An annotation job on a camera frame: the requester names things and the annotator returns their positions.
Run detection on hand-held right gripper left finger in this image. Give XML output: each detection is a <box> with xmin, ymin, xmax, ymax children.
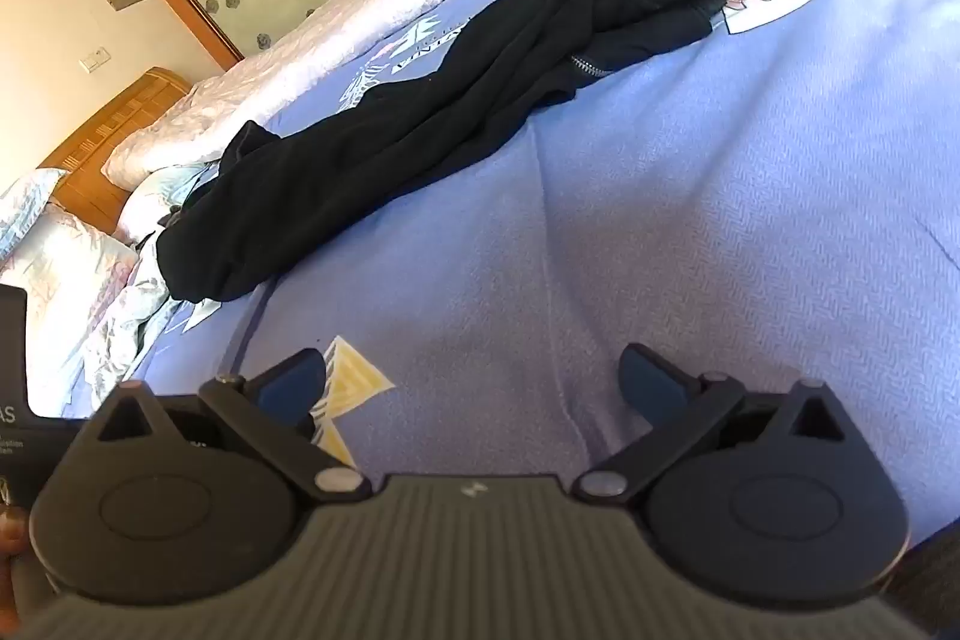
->
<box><xmin>90</xmin><ymin>347</ymin><xmax>371</xmax><ymax>503</ymax></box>

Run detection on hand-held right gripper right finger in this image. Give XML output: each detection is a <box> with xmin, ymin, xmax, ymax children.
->
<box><xmin>574</xmin><ymin>344</ymin><xmax>869</xmax><ymax>506</ymax></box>

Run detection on black pants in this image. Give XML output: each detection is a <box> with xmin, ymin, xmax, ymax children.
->
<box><xmin>156</xmin><ymin>0</ymin><xmax>770</xmax><ymax>304</ymax></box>

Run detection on person's left hand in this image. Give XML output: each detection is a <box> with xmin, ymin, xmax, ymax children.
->
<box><xmin>0</xmin><ymin>509</ymin><xmax>37</xmax><ymax>620</ymax></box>

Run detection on crumpled pale floral blanket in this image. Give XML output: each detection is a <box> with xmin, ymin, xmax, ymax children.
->
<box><xmin>71</xmin><ymin>160</ymin><xmax>226</xmax><ymax>417</ymax></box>

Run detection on floral pillow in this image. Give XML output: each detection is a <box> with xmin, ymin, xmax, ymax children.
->
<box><xmin>0</xmin><ymin>211</ymin><xmax>140</xmax><ymax>397</ymax></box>
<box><xmin>0</xmin><ymin>167</ymin><xmax>70</xmax><ymax>272</ymax></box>

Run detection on blue printed bedsheet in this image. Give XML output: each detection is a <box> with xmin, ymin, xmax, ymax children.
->
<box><xmin>64</xmin><ymin>0</ymin><xmax>960</xmax><ymax>540</ymax></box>

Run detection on wooden headboard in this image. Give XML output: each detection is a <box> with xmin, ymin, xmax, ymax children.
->
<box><xmin>37</xmin><ymin>68</ymin><xmax>193</xmax><ymax>238</ymax></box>

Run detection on pale pink quilt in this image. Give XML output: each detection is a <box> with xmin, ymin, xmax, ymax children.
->
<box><xmin>101</xmin><ymin>0</ymin><xmax>736</xmax><ymax>191</ymax></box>

